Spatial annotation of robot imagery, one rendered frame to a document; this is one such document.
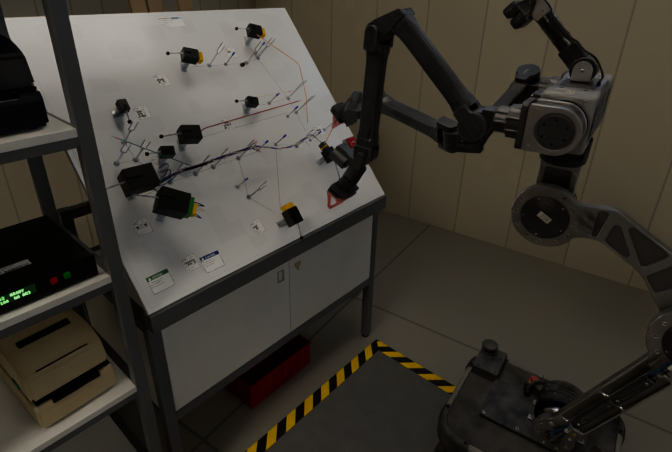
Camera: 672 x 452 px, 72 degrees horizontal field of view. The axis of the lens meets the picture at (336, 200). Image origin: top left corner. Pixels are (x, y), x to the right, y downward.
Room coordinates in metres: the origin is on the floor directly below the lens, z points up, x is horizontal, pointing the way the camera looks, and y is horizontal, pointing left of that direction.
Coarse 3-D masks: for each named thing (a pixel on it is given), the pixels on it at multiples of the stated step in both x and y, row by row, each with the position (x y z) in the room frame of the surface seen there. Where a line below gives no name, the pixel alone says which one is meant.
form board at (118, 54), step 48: (48, 48) 1.52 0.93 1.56; (96, 48) 1.62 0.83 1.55; (144, 48) 1.74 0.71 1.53; (240, 48) 2.03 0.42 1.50; (288, 48) 2.22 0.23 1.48; (48, 96) 1.40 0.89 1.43; (96, 96) 1.49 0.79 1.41; (144, 96) 1.60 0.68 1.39; (192, 96) 1.72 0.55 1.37; (240, 96) 1.85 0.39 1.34; (144, 144) 1.46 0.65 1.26; (192, 144) 1.57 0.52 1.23; (240, 144) 1.69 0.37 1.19; (288, 144) 1.83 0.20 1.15; (336, 144) 1.99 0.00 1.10; (144, 192) 1.34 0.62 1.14; (192, 192) 1.43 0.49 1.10; (240, 192) 1.54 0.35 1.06; (288, 192) 1.66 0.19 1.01; (144, 240) 1.23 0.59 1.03; (192, 240) 1.31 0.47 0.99; (240, 240) 1.40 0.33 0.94; (288, 240) 1.51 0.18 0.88; (144, 288) 1.12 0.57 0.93; (192, 288) 1.19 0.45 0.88
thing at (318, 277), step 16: (368, 224) 1.93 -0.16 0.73; (336, 240) 1.75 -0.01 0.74; (352, 240) 1.84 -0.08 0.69; (368, 240) 1.93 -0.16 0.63; (304, 256) 1.60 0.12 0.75; (320, 256) 1.68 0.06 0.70; (336, 256) 1.75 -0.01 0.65; (352, 256) 1.84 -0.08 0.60; (368, 256) 1.94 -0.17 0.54; (304, 272) 1.60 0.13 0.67; (320, 272) 1.68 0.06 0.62; (336, 272) 1.76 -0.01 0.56; (352, 272) 1.85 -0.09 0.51; (368, 272) 1.94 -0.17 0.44; (304, 288) 1.60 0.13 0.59; (320, 288) 1.68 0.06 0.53; (336, 288) 1.76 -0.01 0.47; (352, 288) 1.85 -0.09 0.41; (304, 304) 1.60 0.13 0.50; (320, 304) 1.68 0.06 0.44; (304, 320) 1.60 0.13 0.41
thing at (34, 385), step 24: (72, 312) 1.10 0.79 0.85; (24, 336) 0.99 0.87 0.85; (48, 336) 1.00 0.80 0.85; (72, 336) 1.01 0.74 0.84; (96, 336) 1.03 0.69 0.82; (0, 360) 0.97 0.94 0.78; (24, 360) 0.91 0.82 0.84; (48, 360) 0.93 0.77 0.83; (72, 360) 0.95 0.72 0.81; (96, 360) 0.99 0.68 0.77; (24, 384) 0.87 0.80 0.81; (48, 384) 0.89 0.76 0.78; (72, 384) 0.92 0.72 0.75; (96, 384) 0.96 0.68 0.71; (48, 408) 0.86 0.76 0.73; (72, 408) 0.90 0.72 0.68
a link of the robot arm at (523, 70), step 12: (516, 72) 1.65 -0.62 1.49; (528, 72) 1.63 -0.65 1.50; (516, 84) 1.61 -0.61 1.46; (528, 84) 1.60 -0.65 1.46; (504, 96) 1.57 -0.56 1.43; (516, 96) 1.55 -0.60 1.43; (444, 132) 1.43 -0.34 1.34; (456, 132) 1.42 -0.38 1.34; (492, 132) 1.46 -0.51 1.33; (444, 144) 1.45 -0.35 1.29; (456, 144) 1.42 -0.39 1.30; (468, 144) 1.41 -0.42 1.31; (480, 144) 1.40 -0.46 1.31
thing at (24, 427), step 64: (64, 0) 1.02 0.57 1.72; (64, 64) 1.00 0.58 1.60; (64, 128) 1.00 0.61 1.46; (0, 320) 0.82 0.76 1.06; (128, 320) 1.01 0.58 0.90; (0, 384) 1.00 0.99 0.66; (128, 384) 1.01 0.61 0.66; (0, 448) 0.79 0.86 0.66; (64, 448) 1.09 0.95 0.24; (128, 448) 1.10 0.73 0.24
